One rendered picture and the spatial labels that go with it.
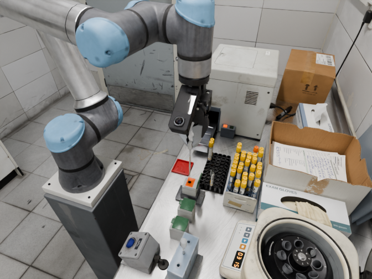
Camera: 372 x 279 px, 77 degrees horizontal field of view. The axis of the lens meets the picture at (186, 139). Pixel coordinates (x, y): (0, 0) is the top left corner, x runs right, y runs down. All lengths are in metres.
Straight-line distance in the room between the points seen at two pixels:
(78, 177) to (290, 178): 0.67
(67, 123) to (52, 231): 1.30
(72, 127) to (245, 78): 0.61
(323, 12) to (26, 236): 2.65
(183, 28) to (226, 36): 1.80
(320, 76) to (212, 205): 0.84
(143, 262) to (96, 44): 0.50
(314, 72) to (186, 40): 0.93
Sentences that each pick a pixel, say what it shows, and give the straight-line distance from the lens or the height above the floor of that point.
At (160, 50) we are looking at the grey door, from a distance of 2.45.
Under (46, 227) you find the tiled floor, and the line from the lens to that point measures 2.02.
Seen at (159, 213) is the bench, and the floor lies 0.87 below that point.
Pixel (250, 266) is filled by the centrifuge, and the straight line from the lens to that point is 0.61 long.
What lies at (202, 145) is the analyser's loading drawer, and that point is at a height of 0.93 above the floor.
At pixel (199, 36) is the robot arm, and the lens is 0.49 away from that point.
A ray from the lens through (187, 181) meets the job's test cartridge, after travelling 0.76.
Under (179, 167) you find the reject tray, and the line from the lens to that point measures 0.91.
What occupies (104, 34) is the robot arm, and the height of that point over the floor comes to 1.43.
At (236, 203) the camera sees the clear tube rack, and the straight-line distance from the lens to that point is 0.79.
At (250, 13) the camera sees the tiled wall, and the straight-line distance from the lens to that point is 2.21.
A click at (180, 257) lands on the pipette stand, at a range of 0.62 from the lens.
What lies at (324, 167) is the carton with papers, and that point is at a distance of 0.95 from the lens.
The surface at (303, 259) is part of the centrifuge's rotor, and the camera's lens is 0.65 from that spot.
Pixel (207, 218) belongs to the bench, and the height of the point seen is 0.88.
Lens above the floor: 1.54
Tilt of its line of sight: 41 degrees down
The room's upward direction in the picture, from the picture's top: straight up
